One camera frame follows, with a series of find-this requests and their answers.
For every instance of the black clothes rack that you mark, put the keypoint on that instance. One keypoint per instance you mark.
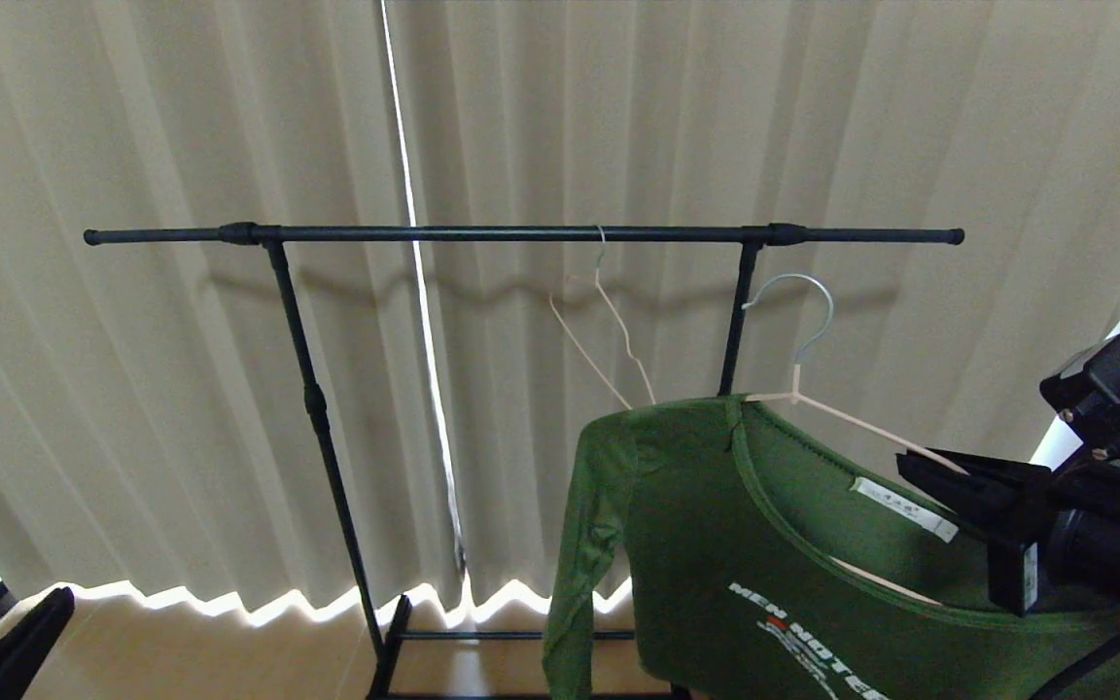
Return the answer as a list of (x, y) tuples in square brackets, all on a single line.
[(521, 234)]

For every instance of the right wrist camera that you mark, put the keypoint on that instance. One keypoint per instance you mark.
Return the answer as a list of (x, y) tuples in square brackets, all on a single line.
[(1104, 384)]

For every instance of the beige curtain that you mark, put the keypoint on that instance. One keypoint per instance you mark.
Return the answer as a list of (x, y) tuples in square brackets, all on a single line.
[(132, 117)]

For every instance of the pink clothes hanger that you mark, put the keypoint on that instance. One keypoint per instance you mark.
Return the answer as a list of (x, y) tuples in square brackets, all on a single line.
[(797, 379), (600, 253)]

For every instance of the green long-sleeved shirt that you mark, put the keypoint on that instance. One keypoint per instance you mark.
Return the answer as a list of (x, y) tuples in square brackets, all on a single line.
[(716, 544)]

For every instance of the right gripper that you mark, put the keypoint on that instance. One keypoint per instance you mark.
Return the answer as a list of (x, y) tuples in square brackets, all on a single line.
[(1104, 554)]

